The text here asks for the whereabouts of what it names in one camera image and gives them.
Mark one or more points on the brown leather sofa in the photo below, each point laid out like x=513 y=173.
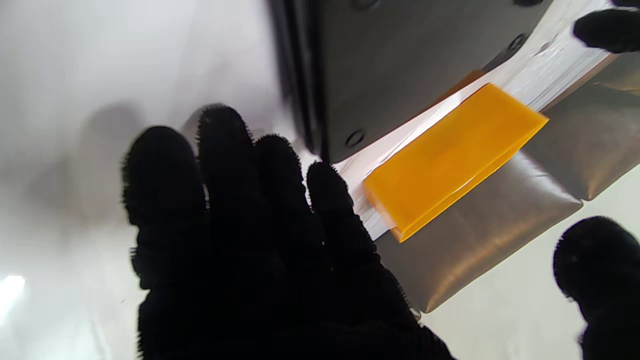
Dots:
x=500 y=225

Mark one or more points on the black tissue box base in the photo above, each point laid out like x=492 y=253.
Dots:
x=390 y=65

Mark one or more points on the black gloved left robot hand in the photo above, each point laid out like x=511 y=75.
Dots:
x=612 y=30

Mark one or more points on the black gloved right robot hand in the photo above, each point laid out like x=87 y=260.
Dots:
x=250 y=275

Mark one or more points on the orange plastic tissue box cover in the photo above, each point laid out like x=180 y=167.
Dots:
x=450 y=160

